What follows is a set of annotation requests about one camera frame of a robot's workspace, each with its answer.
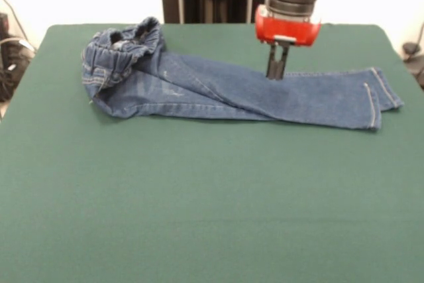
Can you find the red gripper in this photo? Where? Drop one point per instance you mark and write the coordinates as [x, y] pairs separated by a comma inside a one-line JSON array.
[[288, 29]]

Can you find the blue denim jeans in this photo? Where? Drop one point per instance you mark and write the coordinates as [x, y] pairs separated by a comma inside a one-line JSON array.
[[232, 97]]

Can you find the black stand base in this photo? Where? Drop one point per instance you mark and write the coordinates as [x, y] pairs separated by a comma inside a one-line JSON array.
[[13, 71], [412, 51]]

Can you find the dark green table cloth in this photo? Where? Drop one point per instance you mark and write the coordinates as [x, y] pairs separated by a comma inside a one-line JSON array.
[[132, 197]]

